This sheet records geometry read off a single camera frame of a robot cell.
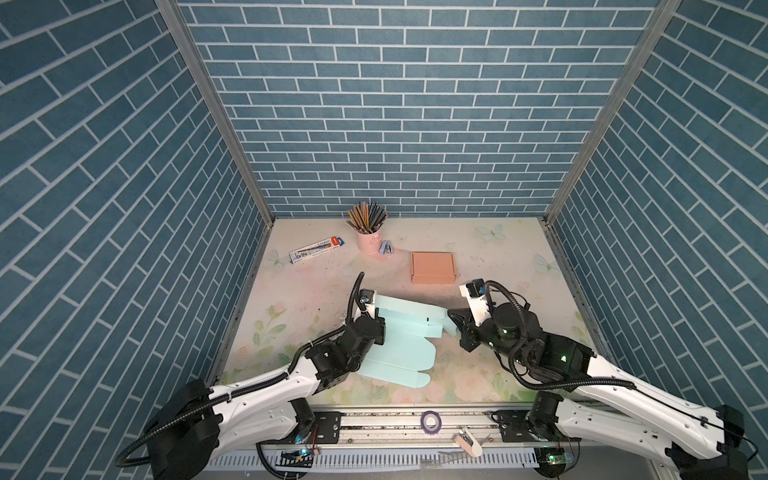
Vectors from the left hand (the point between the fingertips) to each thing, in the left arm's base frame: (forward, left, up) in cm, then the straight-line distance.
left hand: (380, 311), depth 82 cm
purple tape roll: (-25, -13, -12) cm, 31 cm away
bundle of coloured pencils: (+37, +5, 0) cm, 37 cm away
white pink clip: (-30, -21, -9) cm, 37 cm away
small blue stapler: (+31, -1, -9) cm, 32 cm away
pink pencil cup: (+30, +5, -6) cm, 31 cm away
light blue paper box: (-11, -7, -1) cm, 13 cm away
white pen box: (+31, +25, -10) cm, 41 cm away
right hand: (-6, -15, +11) cm, 20 cm away
